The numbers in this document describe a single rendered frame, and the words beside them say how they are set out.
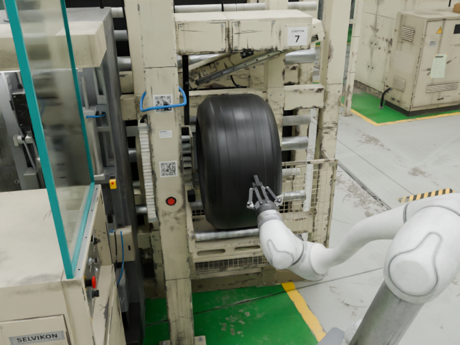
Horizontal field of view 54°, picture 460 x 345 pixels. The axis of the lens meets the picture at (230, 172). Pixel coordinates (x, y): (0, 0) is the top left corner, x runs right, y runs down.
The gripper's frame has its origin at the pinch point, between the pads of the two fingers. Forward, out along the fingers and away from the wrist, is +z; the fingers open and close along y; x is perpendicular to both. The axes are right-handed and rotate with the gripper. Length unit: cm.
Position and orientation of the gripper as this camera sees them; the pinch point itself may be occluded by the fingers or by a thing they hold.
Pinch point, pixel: (257, 183)
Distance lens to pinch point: 175.4
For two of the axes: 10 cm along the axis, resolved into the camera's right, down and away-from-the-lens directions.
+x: -0.1, 8.1, 5.8
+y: -9.9, 0.8, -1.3
